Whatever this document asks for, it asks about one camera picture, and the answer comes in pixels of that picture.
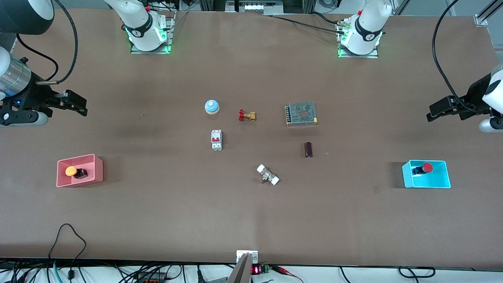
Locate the aluminium frame profile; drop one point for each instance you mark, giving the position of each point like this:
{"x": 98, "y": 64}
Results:
{"x": 482, "y": 19}

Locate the red digit voltmeter display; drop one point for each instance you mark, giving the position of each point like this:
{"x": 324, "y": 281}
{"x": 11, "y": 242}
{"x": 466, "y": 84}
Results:
{"x": 256, "y": 270}

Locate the red push button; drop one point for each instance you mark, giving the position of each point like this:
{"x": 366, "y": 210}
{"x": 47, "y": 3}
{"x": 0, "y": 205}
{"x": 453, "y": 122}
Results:
{"x": 427, "y": 168}

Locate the yellow push button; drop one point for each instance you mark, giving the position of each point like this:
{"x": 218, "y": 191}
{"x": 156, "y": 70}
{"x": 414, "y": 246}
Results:
{"x": 71, "y": 171}

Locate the pink plastic bin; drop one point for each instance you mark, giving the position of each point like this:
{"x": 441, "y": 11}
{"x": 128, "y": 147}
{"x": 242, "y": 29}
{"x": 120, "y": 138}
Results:
{"x": 92, "y": 173}

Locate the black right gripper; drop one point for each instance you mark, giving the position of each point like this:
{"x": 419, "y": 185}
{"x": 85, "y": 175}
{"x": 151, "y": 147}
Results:
{"x": 34, "y": 95}

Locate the grey camera mount bar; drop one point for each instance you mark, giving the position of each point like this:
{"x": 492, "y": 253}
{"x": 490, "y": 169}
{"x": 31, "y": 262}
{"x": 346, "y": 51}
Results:
{"x": 240, "y": 271}

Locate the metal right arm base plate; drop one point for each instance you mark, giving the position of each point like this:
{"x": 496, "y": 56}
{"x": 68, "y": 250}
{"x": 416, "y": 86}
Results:
{"x": 170, "y": 35}

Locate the dark brown cylindrical capacitor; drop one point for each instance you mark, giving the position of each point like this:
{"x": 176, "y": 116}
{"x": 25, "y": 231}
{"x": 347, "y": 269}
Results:
{"x": 308, "y": 149}

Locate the cyan plastic bin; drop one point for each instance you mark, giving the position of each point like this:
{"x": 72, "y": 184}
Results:
{"x": 432, "y": 181}

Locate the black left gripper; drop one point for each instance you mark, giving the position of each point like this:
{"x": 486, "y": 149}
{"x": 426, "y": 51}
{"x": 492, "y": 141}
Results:
{"x": 472, "y": 97}

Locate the blue and white bell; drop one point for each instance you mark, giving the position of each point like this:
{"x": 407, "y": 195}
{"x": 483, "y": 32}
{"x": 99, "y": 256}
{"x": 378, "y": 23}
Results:
{"x": 212, "y": 106}

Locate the red alligator clip lead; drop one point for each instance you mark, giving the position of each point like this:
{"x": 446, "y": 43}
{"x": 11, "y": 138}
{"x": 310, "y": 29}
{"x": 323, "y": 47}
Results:
{"x": 285, "y": 271}

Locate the silver valve with white caps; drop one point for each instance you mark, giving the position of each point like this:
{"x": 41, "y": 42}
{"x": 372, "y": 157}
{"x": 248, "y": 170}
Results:
{"x": 268, "y": 175}

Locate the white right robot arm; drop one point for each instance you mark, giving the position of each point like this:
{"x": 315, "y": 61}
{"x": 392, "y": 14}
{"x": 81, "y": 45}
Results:
{"x": 142, "y": 24}

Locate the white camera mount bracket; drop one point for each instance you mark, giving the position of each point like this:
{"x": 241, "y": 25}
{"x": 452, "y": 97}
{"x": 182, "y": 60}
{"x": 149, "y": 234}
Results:
{"x": 253, "y": 255}

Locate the white circuit breaker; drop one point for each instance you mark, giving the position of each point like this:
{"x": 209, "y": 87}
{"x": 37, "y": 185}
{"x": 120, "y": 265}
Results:
{"x": 216, "y": 140}

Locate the metal mesh power supply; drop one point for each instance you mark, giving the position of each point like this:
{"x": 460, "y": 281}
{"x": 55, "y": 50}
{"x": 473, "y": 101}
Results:
{"x": 302, "y": 113}

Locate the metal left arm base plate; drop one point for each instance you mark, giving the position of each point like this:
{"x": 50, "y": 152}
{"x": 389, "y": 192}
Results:
{"x": 375, "y": 55}

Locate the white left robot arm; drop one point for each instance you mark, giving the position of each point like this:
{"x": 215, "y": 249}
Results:
{"x": 367, "y": 24}

